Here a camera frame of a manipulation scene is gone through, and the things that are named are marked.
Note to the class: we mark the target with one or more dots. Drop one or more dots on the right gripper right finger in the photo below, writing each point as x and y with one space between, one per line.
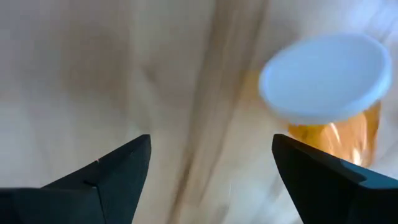
326 193

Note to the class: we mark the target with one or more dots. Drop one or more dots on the large orange pill bottle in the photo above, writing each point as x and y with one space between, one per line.
323 77

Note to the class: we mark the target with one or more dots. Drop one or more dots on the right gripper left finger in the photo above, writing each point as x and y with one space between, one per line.
93 199

